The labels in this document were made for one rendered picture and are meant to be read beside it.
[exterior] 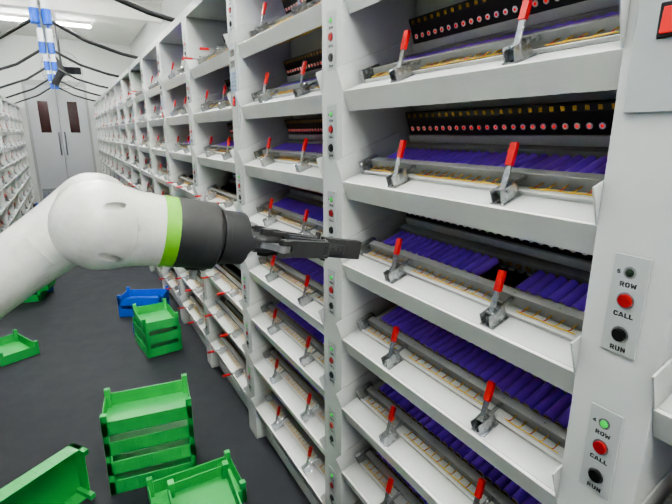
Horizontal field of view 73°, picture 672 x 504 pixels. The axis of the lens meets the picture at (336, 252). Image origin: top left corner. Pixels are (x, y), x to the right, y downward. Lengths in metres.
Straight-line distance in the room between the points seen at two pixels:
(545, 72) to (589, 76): 0.06
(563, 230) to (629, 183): 0.10
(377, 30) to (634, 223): 0.73
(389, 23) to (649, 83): 0.68
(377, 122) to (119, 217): 0.71
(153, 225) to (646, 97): 0.57
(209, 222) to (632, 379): 0.55
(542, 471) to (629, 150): 0.49
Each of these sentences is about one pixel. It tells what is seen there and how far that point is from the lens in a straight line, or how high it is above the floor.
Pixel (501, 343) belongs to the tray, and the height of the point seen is 0.94.
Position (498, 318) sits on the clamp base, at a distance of 0.79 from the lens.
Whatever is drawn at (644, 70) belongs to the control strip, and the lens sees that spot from 0.62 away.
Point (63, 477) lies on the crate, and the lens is 2.01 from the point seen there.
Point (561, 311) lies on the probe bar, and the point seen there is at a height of 1.00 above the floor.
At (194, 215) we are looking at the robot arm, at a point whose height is 1.16.
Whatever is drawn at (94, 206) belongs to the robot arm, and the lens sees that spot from 0.57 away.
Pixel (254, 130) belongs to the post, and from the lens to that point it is 1.72.
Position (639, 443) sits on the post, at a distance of 0.69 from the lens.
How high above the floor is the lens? 1.26
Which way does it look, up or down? 15 degrees down
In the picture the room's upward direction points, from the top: straight up
